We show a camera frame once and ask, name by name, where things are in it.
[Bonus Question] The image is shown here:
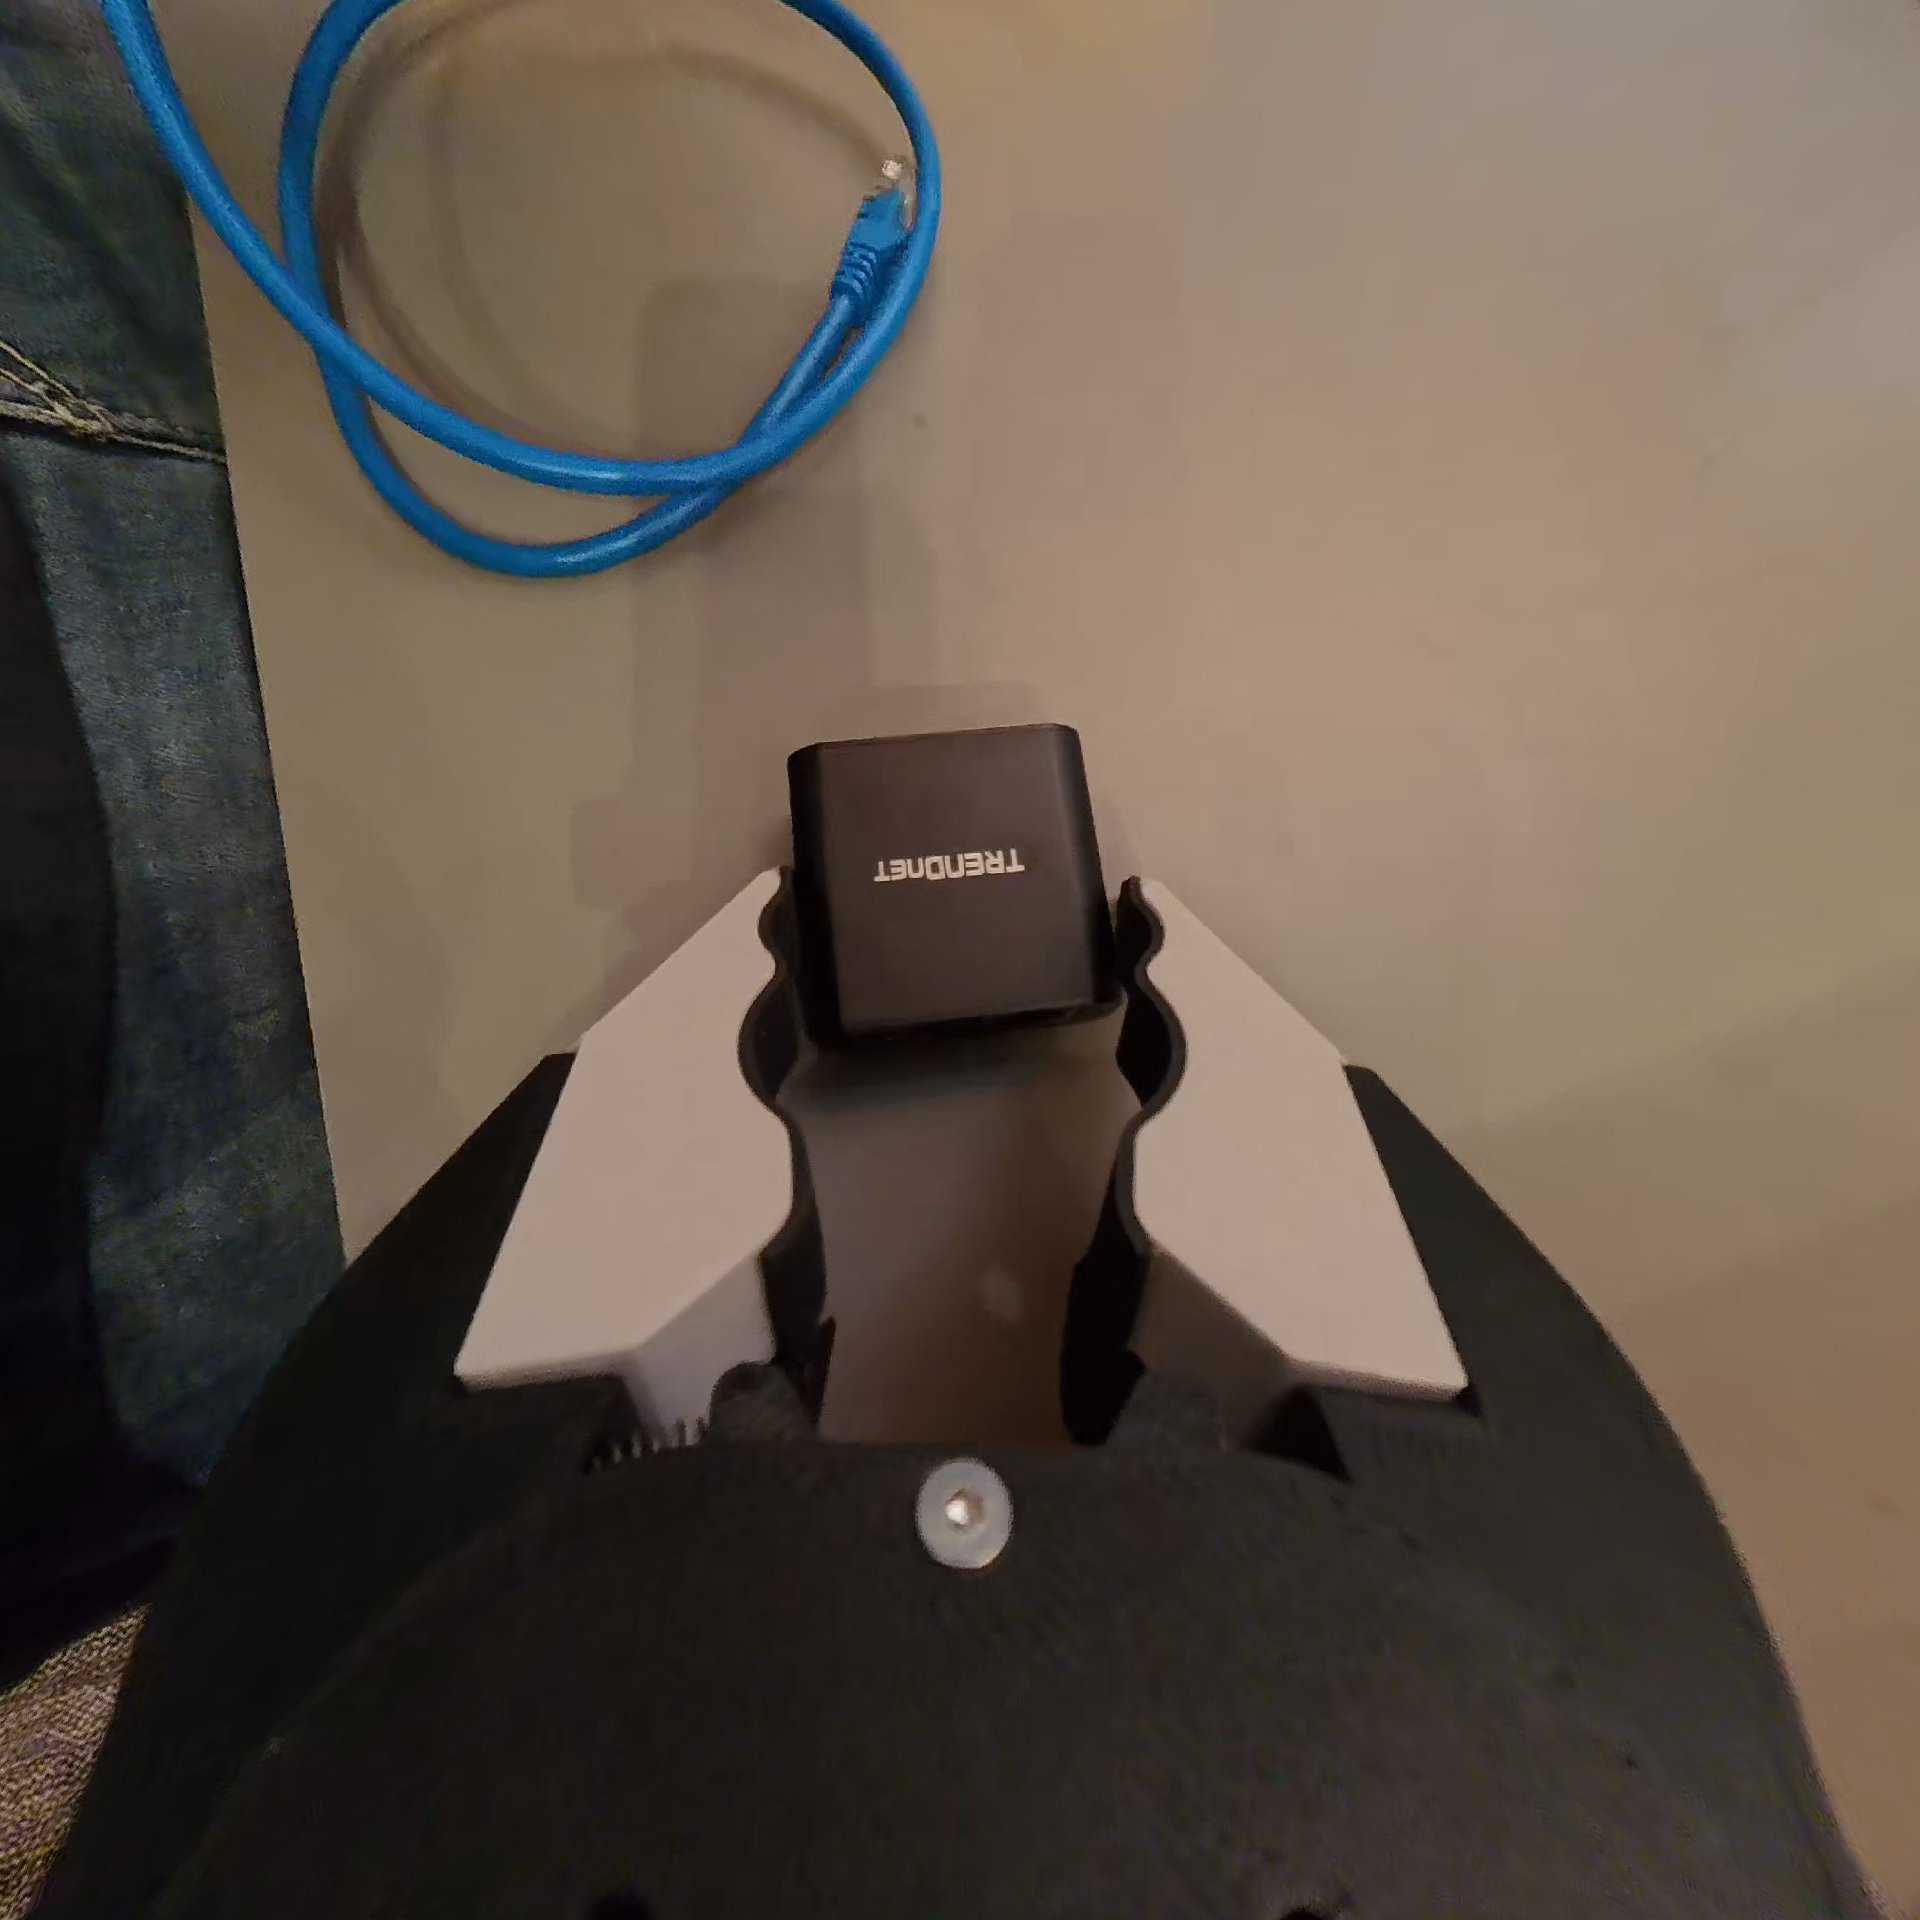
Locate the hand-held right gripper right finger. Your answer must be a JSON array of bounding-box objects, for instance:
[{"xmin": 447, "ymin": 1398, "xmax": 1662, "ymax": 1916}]
[{"xmin": 1059, "ymin": 876, "xmax": 1469, "ymax": 1449}]

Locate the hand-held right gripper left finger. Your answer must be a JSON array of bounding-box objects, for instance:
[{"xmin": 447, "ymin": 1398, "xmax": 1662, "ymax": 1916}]
[{"xmin": 454, "ymin": 866, "xmax": 832, "ymax": 1443}]

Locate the black network adapter box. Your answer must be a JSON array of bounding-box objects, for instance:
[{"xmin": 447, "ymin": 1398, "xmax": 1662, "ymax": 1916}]
[{"xmin": 785, "ymin": 721, "xmax": 1128, "ymax": 1050}]

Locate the blue ethernet cable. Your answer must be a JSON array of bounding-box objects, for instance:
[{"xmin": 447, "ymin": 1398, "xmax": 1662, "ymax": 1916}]
[{"xmin": 97, "ymin": 0, "xmax": 944, "ymax": 576}]

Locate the person's blue jeans leg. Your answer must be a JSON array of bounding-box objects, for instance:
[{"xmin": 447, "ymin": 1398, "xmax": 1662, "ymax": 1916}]
[{"xmin": 0, "ymin": 0, "xmax": 347, "ymax": 1488}]

